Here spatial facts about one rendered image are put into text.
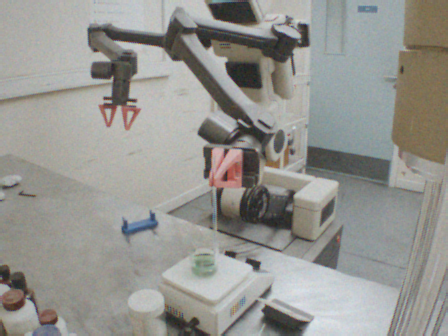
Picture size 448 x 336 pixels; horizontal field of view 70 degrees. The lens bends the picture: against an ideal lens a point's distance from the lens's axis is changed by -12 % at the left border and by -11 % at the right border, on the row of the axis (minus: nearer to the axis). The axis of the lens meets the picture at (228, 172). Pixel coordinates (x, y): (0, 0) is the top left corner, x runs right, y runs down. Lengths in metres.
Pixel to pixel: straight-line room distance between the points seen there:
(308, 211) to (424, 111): 1.41
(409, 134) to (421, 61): 0.05
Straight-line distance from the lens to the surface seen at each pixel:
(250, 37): 1.12
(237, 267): 0.65
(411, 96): 0.25
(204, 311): 0.60
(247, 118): 0.76
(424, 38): 0.25
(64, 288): 0.80
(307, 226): 1.66
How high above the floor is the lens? 1.20
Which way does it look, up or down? 19 degrees down
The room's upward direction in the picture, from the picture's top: straight up
